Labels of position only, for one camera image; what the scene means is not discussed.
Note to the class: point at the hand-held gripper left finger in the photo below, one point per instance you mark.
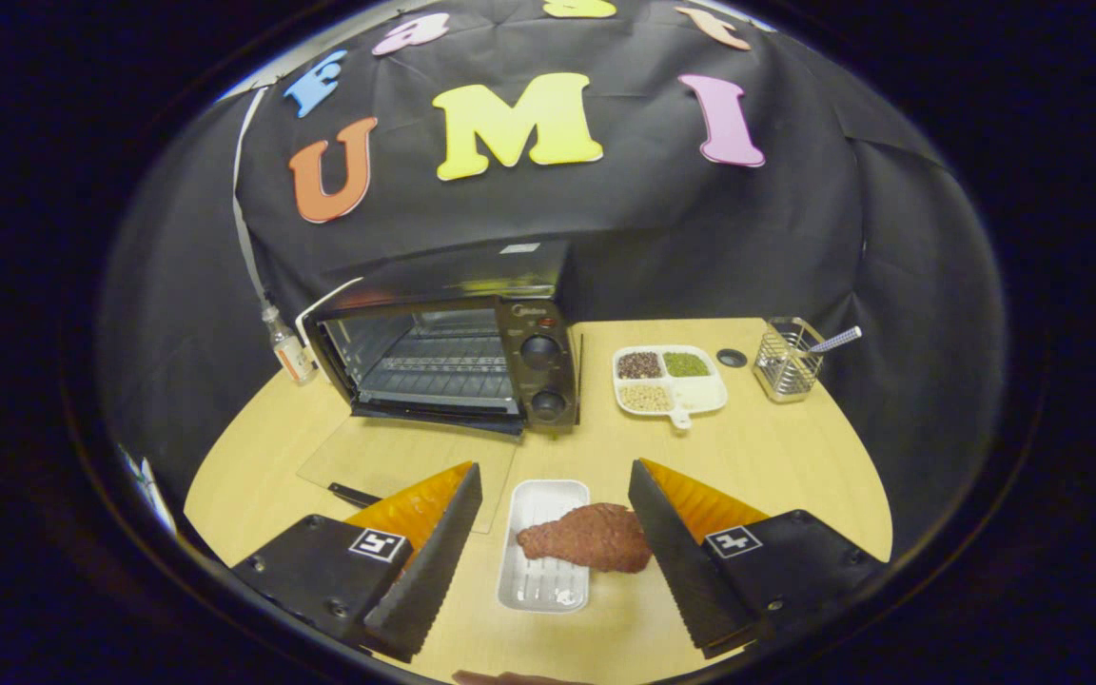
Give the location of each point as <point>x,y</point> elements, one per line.
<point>434,561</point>

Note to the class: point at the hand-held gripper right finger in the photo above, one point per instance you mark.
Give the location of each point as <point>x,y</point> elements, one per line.
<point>681,561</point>

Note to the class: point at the red-brown steak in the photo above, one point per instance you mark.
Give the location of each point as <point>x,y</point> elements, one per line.
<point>596,538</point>

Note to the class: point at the black toaster oven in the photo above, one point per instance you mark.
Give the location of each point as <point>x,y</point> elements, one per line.
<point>548,352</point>

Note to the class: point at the white ribbed food tray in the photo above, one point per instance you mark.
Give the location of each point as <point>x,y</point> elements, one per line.
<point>538,590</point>

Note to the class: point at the white divided plate of beans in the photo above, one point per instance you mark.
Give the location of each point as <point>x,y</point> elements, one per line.
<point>667,381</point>

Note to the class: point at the small black round disc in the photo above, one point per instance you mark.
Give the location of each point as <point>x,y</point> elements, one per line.
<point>732,358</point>

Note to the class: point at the small clear bottle orange label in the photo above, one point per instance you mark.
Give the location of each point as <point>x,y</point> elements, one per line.
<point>291,357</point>

